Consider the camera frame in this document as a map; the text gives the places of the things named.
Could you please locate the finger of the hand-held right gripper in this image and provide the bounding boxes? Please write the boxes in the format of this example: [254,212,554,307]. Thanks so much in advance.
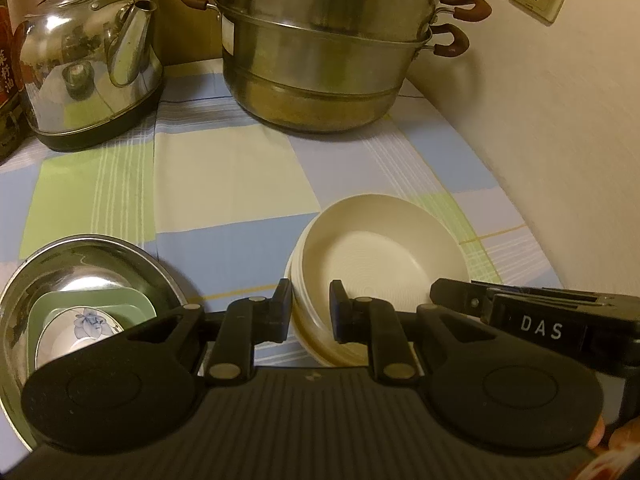
[430,278,618,323]

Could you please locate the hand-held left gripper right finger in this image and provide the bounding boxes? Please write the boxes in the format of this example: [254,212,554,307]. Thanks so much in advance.
[328,280,506,387]

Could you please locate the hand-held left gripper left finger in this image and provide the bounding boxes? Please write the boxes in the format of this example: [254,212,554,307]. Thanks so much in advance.
[117,278,293,388]

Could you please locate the cream ribbed bowl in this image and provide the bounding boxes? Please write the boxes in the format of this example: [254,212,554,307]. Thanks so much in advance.
[286,194,471,367]

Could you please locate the small white flower saucer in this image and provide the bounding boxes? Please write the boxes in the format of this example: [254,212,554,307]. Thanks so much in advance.
[35,305,126,368]

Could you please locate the large stainless steel plate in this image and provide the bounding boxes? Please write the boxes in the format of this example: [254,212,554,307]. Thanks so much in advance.
[0,234,201,453]

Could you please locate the green square plate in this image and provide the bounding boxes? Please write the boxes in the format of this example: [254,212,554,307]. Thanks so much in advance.
[27,287,158,376]

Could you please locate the person's right hand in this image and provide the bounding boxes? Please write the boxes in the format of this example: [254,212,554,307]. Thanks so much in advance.
[586,417,640,461]

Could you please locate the pastel checked tablecloth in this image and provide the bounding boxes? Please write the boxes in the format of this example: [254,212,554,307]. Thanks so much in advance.
[0,57,573,378]

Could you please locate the stainless steel steamer pot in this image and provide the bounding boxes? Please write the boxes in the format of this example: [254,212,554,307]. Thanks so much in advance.
[178,0,493,134]

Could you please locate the stainless steel kettle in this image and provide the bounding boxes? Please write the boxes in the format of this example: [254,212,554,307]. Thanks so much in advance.
[12,0,178,152]

